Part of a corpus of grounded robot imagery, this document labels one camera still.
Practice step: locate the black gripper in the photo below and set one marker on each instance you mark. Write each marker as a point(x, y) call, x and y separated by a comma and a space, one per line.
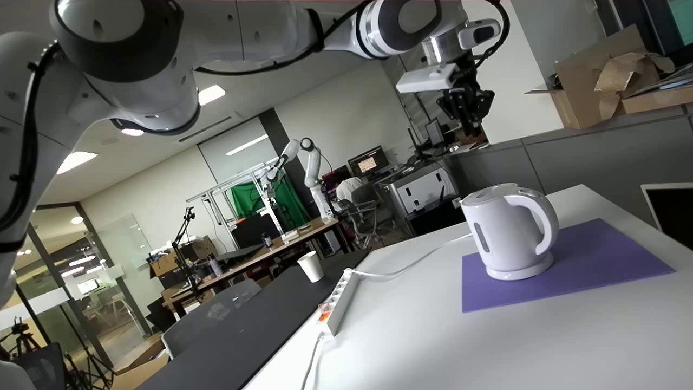
point(467, 105)

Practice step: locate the white electric kettle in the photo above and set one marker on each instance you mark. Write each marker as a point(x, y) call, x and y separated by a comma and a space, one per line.
point(514, 230)

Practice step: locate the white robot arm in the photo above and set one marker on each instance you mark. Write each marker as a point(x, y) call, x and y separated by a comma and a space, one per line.
point(135, 62)

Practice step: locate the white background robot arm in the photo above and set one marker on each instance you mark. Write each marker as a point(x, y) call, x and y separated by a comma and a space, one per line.
point(309, 172)

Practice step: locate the grey metal cabinet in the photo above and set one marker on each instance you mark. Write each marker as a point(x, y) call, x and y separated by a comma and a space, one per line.
point(421, 189)

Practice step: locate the seated person in white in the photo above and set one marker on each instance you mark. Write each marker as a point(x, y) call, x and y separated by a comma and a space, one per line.
point(344, 189)

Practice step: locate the cardboard box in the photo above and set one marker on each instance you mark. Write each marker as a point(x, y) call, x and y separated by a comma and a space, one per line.
point(616, 76)

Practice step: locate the purple mat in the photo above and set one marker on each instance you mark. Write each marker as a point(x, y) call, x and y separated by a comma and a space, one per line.
point(587, 257)

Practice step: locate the white paper cup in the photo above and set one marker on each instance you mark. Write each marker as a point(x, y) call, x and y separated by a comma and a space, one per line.
point(312, 267)

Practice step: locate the white power strip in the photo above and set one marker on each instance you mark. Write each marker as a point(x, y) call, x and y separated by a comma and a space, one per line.
point(335, 304)

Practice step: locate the wooden desk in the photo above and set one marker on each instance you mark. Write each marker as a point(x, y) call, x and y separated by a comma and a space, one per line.
point(306, 234)

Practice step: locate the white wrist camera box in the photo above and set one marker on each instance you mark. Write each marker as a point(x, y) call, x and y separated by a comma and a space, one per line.
point(426, 79)

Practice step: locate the black camera tripod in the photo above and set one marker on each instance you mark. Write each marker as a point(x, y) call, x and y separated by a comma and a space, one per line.
point(184, 262)

